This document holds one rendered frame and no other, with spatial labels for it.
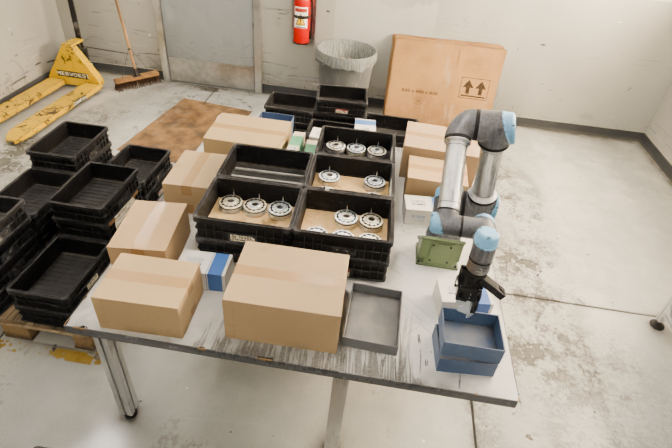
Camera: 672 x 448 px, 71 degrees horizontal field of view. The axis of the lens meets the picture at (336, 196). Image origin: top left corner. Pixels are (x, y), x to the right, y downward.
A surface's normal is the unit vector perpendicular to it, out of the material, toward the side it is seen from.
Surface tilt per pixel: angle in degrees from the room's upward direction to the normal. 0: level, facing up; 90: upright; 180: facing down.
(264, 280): 0
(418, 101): 74
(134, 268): 0
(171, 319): 90
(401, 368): 0
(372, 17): 90
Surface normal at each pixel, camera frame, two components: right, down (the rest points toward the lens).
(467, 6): -0.14, 0.58
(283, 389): 0.07, -0.81
